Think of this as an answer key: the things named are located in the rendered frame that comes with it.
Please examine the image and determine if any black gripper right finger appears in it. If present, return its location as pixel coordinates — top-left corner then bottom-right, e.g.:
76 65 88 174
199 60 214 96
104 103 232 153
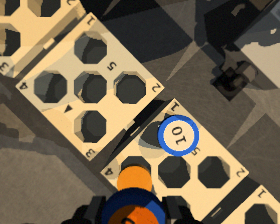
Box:
162 196 203 224

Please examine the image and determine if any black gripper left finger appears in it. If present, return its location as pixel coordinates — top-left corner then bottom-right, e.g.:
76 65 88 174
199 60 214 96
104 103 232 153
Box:
61 196 106 224

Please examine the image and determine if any beige sloped button box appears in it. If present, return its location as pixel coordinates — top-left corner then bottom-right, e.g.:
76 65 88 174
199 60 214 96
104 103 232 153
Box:
213 0 280 101

